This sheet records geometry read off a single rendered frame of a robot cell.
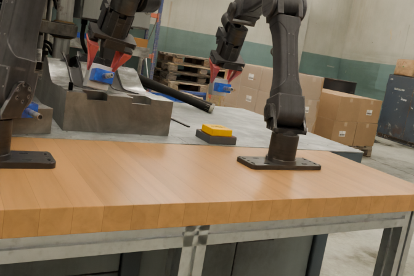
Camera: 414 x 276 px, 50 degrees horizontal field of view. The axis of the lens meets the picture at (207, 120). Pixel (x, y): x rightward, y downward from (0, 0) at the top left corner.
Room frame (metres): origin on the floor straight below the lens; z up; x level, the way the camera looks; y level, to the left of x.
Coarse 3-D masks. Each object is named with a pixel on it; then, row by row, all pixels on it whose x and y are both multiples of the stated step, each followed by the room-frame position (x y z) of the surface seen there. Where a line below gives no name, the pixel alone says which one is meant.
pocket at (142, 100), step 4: (132, 96) 1.10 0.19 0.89; (136, 96) 1.11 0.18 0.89; (140, 96) 1.11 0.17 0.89; (144, 96) 1.12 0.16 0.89; (132, 100) 1.10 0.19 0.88; (136, 100) 1.11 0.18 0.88; (140, 100) 1.11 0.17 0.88; (144, 100) 1.12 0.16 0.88; (148, 100) 1.10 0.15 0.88; (144, 104) 1.07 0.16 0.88; (148, 104) 1.10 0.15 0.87
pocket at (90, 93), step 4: (88, 92) 1.05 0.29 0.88; (92, 92) 1.05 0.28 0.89; (96, 92) 1.06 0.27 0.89; (100, 92) 1.06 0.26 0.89; (104, 92) 1.06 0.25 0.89; (88, 96) 1.05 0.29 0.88; (92, 96) 1.05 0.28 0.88; (96, 96) 1.06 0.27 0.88; (100, 96) 1.06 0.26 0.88; (104, 96) 1.06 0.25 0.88; (100, 100) 1.02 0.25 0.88; (104, 100) 1.03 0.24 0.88
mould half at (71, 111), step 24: (48, 72) 1.21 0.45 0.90; (120, 72) 1.33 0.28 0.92; (48, 96) 1.18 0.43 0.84; (72, 96) 0.99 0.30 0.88; (120, 96) 1.04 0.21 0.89; (72, 120) 0.99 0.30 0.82; (96, 120) 1.01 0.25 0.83; (120, 120) 1.04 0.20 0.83; (144, 120) 1.07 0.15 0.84; (168, 120) 1.10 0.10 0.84
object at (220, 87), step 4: (216, 80) 1.44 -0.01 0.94; (220, 80) 1.44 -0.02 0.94; (224, 80) 1.45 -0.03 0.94; (212, 84) 1.44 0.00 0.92; (216, 84) 1.42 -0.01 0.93; (220, 84) 1.40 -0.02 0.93; (224, 84) 1.40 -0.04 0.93; (228, 84) 1.41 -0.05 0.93; (212, 88) 1.44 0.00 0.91; (216, 88) 1.41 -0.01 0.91; (220, 88) 1.40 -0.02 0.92; (224, 88) 1.39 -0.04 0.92; (228, 88) 1.36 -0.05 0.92; (232, 88) 1.35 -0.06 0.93; (208, 92) 1.46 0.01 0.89; (212, 92) 1.43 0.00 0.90; (216, 92) 1.44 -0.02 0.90; (220, 92) 1.44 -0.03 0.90; (224, 92) 1.45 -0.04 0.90; (228, 92) 1.41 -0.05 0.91
